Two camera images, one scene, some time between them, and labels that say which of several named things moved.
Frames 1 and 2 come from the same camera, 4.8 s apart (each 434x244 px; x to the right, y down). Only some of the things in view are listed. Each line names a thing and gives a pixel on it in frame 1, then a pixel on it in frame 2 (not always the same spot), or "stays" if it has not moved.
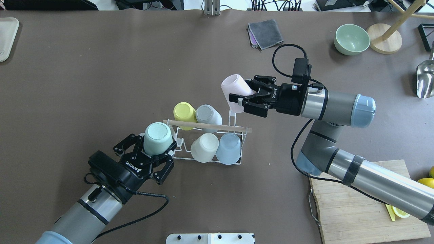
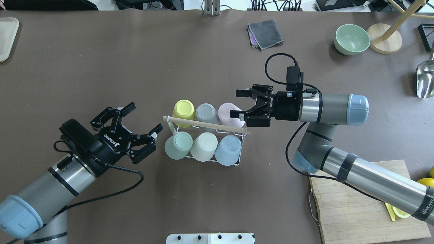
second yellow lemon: [431, 173] stays
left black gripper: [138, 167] to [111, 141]
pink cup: [234, 84] to [224, 114]
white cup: [204, 147] stays
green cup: [158, 137] to [178, 145]
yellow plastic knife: [391, 211] stays
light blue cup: [229, 151] stays
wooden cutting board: [346, 214] stays
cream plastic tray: [8, 27] stays
